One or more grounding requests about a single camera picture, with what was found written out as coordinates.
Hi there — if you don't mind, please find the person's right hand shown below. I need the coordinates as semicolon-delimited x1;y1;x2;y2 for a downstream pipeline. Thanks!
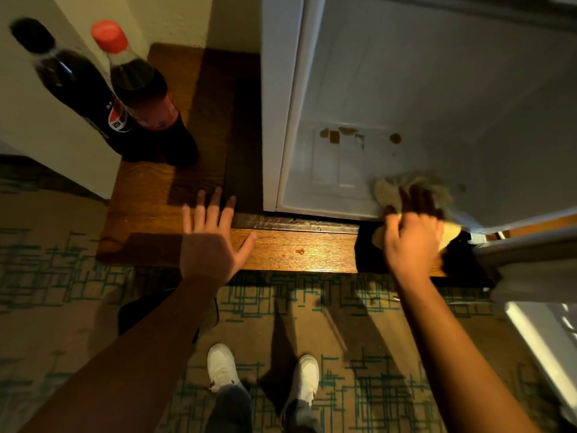
383;185;445;285

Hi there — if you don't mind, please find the person's left hand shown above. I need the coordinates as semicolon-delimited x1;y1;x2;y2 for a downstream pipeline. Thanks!
180;187;258;287

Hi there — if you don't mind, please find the yellow and grey cleaning cloth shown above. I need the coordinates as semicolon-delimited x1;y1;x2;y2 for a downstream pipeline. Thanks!
371;172;463;251

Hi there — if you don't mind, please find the person's right forearm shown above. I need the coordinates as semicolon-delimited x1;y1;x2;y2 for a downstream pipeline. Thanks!
396;274;542;433

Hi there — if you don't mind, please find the person's left forearm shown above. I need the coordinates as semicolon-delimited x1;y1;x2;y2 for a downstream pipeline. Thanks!
18;275;221;433

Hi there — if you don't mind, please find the brown wooden bench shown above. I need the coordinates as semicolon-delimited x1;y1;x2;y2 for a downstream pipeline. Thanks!
96;42;451;278

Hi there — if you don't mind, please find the metal trim strip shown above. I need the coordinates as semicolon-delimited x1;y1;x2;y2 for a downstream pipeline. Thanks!
232;213;361;234

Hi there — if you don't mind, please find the white sneaker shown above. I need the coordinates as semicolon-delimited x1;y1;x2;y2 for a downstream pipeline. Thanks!
207;343;242;394
288;354;320;407

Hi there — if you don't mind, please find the cola bottle with red cap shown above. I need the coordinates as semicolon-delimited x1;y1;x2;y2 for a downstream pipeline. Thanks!
91;20;199;167

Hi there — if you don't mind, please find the white mini fridge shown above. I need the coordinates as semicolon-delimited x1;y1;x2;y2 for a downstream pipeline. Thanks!
261;0;577;235

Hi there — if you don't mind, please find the white fridge door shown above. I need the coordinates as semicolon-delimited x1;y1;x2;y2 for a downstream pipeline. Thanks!
469;225;577;422

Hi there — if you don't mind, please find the person's left leg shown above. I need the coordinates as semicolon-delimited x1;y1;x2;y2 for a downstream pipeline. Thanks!
204;383;253;433

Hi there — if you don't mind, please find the person's leg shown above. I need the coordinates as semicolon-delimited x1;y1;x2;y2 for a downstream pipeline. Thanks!
204;383;253;433
280;398;323;433

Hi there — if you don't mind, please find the cola bottle with black cap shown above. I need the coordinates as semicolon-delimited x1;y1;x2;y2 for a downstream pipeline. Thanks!
10;18;136;158

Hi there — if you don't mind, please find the person's right leg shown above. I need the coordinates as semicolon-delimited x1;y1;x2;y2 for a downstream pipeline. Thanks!
280;398;323;433

